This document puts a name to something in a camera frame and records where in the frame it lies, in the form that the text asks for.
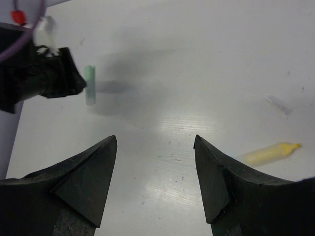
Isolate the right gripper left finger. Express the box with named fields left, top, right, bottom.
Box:
left=0, top=135, right=117, bottom=236

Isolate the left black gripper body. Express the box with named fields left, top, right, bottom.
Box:
left=0, top=22, right=77, bottom=114

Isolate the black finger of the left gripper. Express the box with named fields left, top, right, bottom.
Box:
left=68, top=52, right=87, bottom=95

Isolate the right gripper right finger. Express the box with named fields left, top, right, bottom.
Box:
left=194, top=136, right=315, bottom=236

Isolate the green highlighter pen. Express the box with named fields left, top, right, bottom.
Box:
left=84, top=65, right=96, bottom=106

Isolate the yellow highlighter pen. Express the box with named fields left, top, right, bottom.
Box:
left=235, top=143, right=302, bottom=167

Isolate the clear pen cap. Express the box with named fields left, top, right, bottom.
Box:
left=266, top=95, right=292, bottom=116

